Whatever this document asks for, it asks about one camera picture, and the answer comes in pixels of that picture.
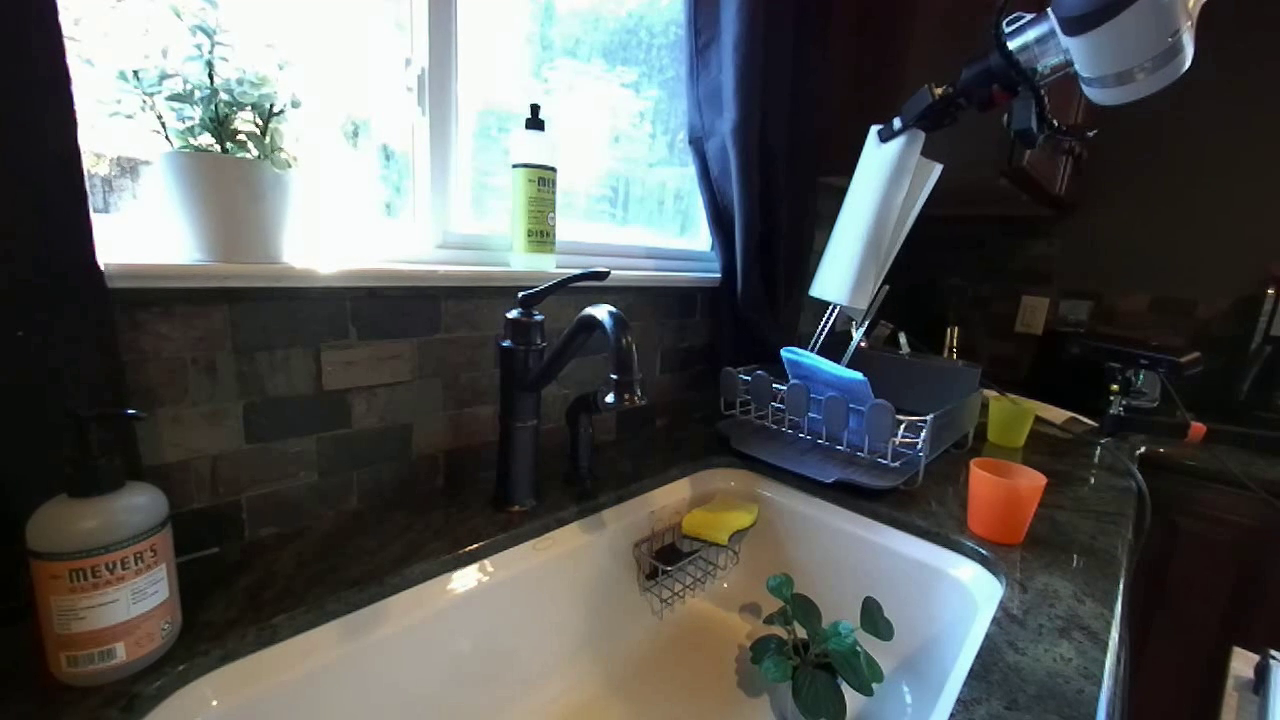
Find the dark kitchen faucet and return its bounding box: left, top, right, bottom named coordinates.
left=494, top=269, right=650, bottom=518

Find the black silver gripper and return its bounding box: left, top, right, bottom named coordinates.
left=872, top=8, right=1092, bottom=147

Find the green label soap bottle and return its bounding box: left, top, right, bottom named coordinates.
left=509, top=102, right=566, bottom=262

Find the wire sink sponge caddy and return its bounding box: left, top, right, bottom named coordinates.
left=627, top=519, right=743, bottom=617

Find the black countertop appliance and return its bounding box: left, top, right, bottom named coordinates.
left=1063, top=332, right=1210, bottom=431

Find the white window frame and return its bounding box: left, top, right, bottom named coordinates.
left=54, top=0, right=720, bottom=269

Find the black cable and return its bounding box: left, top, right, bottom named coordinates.
left=1088, top=428, right=1160, bottom=574

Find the white paper towel roll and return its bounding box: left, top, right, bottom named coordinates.
left=803, top=119, right=949, bottom=317

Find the white window sill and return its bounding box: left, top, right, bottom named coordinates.
left=101, top=249, right=724, bottom=294

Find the soap bottle with orange label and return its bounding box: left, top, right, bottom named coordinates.
left=22, top=406, right=189, bottom=691

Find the stainless steel dish rack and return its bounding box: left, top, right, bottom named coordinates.
left=718, top=339, right=987, bottom=496

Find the dark blue curtain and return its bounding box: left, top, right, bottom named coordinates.
left=685, top=0, right=837, bottom=344
left=0, top=0, right=114, bottom=445

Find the potted plant in white pot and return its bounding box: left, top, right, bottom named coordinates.
left=110, top=0, right=299, bottom=269

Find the silver kitchen utensil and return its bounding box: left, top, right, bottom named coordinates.
left=803, top=301, right=850, bottom=360
left=837, top=280, right=895, bottom=372

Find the blue plastic plate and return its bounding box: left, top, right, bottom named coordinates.
left=776, top=339, right=880, bottom=410

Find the orange plastic cup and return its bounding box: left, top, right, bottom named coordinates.
left=965, top=454, right=1052, bottom=552

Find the green plastic cup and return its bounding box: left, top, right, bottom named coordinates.
left=979, top=393, right=1039, bottom=456

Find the yellow sponge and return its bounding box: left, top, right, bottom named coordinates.
left=677, top=496, right=764, bottom=547

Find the white kitchen sink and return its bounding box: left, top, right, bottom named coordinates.
left=139, top=464, right=1010, bottom=720

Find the green artificial plant sprig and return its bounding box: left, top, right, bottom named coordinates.
left=733, top=568, right=899, bottom=720

